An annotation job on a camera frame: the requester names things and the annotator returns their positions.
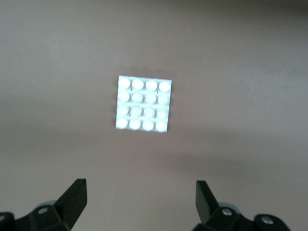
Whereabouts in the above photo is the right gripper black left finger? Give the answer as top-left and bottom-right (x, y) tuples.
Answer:
(14, 178), (87, 231)

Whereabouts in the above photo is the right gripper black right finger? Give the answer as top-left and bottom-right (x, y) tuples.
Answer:
(194, 180), (292, 231)

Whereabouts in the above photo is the white studded base plate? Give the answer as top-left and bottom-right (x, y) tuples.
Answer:
(115, 75), (173, 132)

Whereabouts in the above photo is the brown table cover sheet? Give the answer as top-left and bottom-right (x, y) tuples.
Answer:
(0, 0), (308, 231)

